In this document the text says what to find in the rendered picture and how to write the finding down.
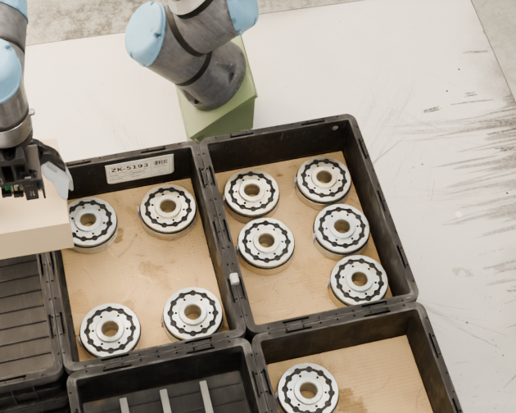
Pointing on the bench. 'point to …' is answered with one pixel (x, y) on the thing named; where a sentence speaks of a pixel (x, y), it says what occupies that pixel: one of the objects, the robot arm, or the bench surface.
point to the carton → (29, 221)
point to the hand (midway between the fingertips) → (25, 192)
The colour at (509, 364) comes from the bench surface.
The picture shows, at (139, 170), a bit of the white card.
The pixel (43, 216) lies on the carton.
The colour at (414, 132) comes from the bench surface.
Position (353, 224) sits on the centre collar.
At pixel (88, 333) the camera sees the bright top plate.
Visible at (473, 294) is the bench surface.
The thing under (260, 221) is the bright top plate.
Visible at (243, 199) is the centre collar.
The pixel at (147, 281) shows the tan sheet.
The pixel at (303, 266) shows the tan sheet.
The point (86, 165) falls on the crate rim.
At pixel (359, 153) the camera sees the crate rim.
